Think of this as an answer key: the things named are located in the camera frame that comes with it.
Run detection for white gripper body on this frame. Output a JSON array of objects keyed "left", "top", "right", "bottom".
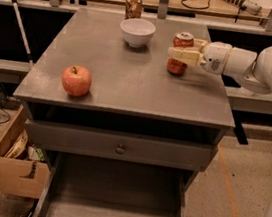
[{"left": 201, "top": 41, "right": 232, "bottom": 75}]

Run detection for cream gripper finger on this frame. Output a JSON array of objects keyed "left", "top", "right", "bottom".
[
  {"left": 193, "top": 38, "right": 208, "bottom": 52},
  {"left": 167, "top": 47, "right": 206, "bottom": 67}
]

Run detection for red coke can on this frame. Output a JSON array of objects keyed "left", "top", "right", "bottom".
[{"left": 165, "top": 30, "right": 197, "bottom": 78}]

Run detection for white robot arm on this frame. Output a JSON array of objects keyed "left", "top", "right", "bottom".
[{"left": 167, "top": 39, "right": 272, "bottom": 217}]

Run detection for brown gold soda can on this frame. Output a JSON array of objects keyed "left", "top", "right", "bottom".
[{"left": 125, "top": 0, "right": 143, "bottom": 19}]

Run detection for grey drawer cabinet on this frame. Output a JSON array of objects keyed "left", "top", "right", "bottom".
[{"left": 0, "top": 0, "right": 250, "bottom": 217}]

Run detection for closed grey top drawer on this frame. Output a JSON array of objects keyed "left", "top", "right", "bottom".
[{"left": 25, "top": 120, "right": 217, "bottom": 171}]

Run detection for open grey middle drawer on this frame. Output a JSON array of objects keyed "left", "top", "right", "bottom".
[{"left": 31, "top": 149, "right": 199, "bottom": 217}]

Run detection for black white ribbed tool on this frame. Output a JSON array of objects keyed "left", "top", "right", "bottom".
[{"left": 222, "top": 0, "right": 262, "bottom": 15}]

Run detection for white bowl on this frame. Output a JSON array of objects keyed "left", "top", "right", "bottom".
[{"left": 120, "top": 18, "right": 156, "bottom": 48}]

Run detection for red apple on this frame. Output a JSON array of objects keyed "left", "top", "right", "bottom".
[{"left": 61, "top": 65, "right": 92, "bottom": 97}]

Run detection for white pole with black tip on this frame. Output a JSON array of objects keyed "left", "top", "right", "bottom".
[{"left": 11, "top": 0, "right": 34, "bottom": 68}]

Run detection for wooden box with snacks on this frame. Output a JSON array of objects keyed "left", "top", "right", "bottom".
[{"left": 0, "top": 106, "right": 49, "bottom": 199}]

